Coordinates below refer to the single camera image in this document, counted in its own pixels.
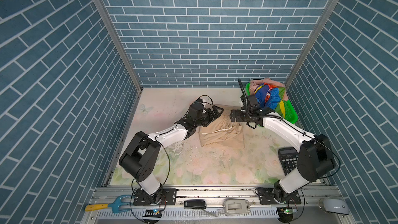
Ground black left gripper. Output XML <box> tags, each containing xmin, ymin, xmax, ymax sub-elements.
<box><xmin>193</xmin><ymin>105</ymin><xmax>223</xmax><ymax>128</ymax></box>

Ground beige drawstring shorts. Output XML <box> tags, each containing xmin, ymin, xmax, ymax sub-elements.
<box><xmin>198</xmin><ymin>105</ymin><xmax>245</xmax><ymax>149</ymax></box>

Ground colourful striped shorts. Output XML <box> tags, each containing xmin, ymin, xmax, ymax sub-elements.
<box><xmin>254</xmin><ymin>83</ymin><xmax>287</xmax><ymax>117</ymax></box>

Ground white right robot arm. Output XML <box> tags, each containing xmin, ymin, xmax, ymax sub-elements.
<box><xmin>230</xmin><ymin>94</ymin><xmax>336</xmax><ymax>201</ymax></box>

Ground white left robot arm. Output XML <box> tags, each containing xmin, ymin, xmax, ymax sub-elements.
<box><xmin>119</xmin><ymin>99</ymin><xmax>224</xmax><ymax>197</ymax></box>

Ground pink cloth in basket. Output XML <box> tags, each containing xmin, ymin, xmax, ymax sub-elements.
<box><xmin>249</xmin><ymin>78</ymin><xmax>285</xmax><ymax>94</ymax></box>

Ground green plastic basket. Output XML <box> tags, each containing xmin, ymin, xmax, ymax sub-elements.
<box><xmin>246</xmin><ymin>83</ymin><xmax>298</xmax><ymax>124</ymax></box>

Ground black calculator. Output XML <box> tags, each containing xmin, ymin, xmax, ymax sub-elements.
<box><xmin>278</xmin><ymin>147</ymin><xmax>299</xmax><ymax>175</ymax></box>

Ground black car key fob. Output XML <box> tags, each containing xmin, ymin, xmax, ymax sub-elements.
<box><xmin>183</xmin><ymin>199</ymin><xmax>207</xmax><ymax>210</ymax></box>

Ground left green lit circuit board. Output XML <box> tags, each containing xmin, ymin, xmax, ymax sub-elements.
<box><xmin>142</xmin><ymin>209</ymin><xmax>163</xmax><ymax>224</ymax></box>

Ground green lit circuit board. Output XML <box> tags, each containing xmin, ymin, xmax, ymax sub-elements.
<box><xmin>277</xmin><ymin>207</ymin><xmax>297</xmax><ymax>224</ymax></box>
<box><xmin>142</xmin><ymin>209</ymin><xmax>163</xmax><ymax>224</ymax></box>

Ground right green lit circuit board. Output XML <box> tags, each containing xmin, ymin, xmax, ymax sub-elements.
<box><xmin>277</xmin><ymin>207</ymin><xmax>297</xmax><ymax>224</ymax></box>

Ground white computer mouse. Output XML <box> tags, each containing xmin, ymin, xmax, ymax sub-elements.
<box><xmin>318</xmin><ymin>198</ymin><xmax>350</xmax><ymax>215</ymax></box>

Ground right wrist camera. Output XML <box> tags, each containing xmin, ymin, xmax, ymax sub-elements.
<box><xmin>238</xmin><ymin>78</ymin><xmax>248</xmax><ymax>109</ymax></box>

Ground blue yellow handled tool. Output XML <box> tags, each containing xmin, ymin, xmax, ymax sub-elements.
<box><xmin>85</xmin><ymin>195</ymin><xmax>132</xmax><ymax>214</ymax></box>

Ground aluminium right corner post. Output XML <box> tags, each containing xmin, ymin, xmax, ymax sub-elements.
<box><xmin>285</xmin><ymin>0</ymin><xmax>339</xmax><ymax>89</ymax></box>

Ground aluminium corner post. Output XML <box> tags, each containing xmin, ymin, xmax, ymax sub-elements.
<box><xmin>92</xmin><ymin>0</ymin><xmax>142</xmax><ymax>93</ymax></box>
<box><xmin>285</xmin><ymin>0</ymin><xmax>339</xmax><ymax>89</ymax></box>

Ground aluminium left corner post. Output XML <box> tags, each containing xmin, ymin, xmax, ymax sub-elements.
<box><xmin>92</xmin><ymin>0</ymin><xmax>142</xmax><ymax>93</ymax></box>

